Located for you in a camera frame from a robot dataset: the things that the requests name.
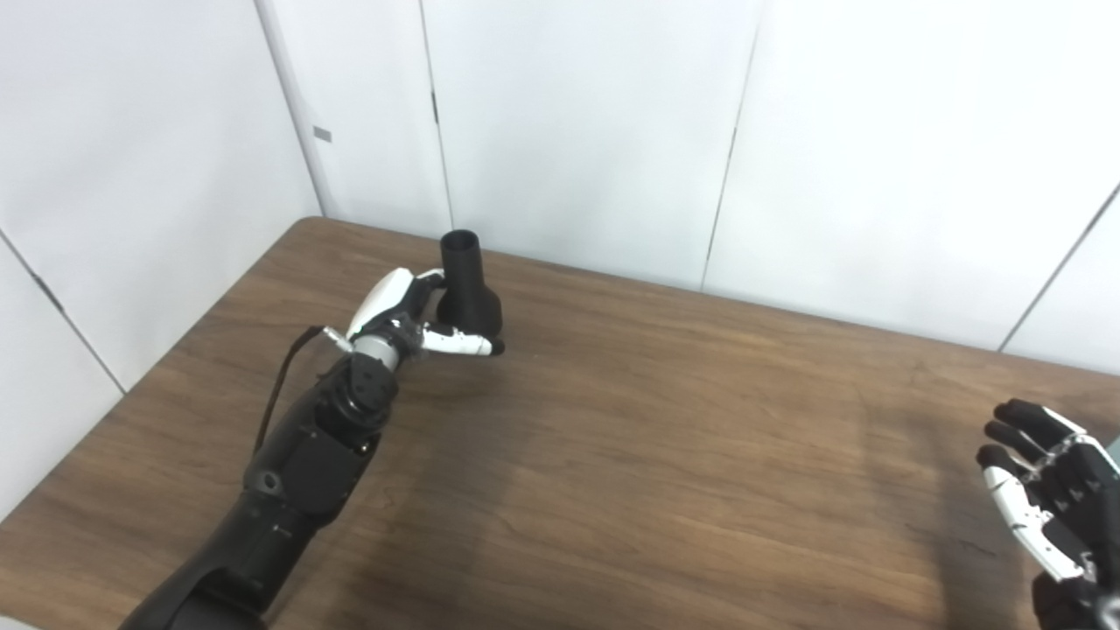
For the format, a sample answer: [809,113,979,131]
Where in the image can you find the black flared nozzle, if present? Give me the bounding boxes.
[436,229,504,340]

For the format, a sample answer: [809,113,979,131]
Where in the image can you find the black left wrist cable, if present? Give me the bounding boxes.
[254,325,355,456]

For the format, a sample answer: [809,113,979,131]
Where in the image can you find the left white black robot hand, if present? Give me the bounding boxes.
[346,267,507,360]

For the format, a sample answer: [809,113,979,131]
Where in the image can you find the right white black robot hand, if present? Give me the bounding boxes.
[976,399,1120,630]

